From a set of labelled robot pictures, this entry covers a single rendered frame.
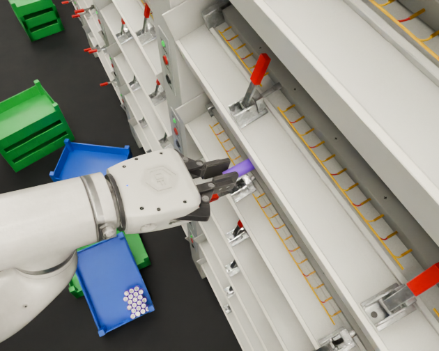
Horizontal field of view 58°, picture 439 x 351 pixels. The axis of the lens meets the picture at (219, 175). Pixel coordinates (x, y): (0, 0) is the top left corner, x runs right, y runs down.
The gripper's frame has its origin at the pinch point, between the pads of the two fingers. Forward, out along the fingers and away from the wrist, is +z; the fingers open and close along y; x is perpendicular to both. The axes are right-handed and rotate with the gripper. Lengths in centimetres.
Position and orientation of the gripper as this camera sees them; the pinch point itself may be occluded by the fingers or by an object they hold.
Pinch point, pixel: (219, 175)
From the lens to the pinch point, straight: 56.5
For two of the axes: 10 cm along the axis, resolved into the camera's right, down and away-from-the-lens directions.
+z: 8.8, -2.3, 4.2
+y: -4.3, -7.6, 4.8
